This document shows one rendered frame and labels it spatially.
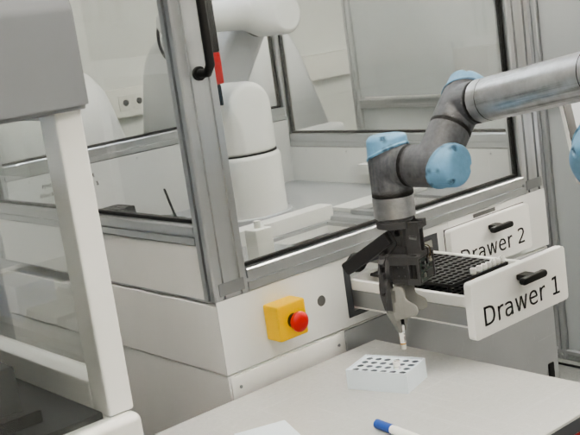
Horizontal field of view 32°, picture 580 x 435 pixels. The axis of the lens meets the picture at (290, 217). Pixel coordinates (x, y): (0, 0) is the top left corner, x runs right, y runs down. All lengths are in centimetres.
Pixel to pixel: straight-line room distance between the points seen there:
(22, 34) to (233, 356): 81
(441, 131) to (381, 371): 46
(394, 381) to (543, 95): 58
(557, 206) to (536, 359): 142
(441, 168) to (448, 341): 75
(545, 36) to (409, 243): 217
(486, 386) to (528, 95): 53
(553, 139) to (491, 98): 223
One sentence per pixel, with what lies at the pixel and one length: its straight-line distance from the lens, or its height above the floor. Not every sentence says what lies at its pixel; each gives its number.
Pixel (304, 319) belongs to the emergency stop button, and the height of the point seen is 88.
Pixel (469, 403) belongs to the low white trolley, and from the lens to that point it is 181.
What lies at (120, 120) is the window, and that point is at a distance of 210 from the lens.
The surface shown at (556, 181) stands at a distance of 398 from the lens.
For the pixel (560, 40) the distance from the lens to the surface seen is 387.
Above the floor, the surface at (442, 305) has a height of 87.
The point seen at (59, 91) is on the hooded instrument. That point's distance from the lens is 145.
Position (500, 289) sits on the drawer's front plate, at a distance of 196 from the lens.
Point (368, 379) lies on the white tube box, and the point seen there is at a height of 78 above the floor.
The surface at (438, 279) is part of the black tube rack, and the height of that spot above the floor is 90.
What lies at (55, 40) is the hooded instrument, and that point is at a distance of 146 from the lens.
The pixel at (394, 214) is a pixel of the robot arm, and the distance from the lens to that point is 181.
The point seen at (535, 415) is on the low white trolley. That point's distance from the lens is 175.
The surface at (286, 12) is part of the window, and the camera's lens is 205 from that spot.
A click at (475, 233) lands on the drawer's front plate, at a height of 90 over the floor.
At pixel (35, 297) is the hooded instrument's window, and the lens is 147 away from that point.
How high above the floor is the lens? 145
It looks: 11 degrees down
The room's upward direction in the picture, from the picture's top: 8 degrees counter-clockwise
